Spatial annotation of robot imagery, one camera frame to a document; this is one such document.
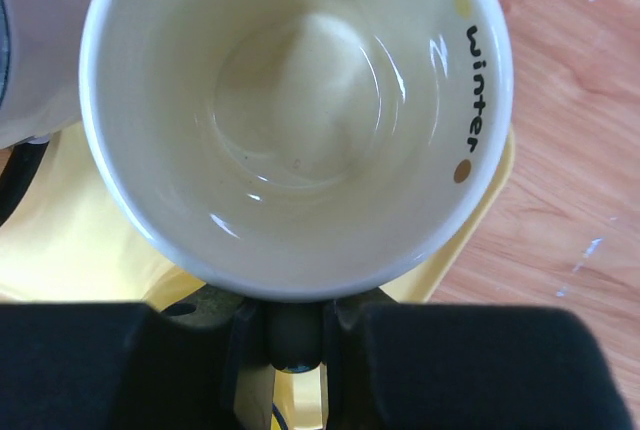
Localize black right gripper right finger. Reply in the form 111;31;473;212
326;303;633;429

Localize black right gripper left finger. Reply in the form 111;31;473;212
1;303;265;429

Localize cream ceramic mug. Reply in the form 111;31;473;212
78;0;515;375

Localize purple glass mug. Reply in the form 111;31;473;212
1;0;90;147

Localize yellow plastic tray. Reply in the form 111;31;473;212
1;124;515;429

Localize yellow glass mug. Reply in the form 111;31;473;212
272;403;288;430

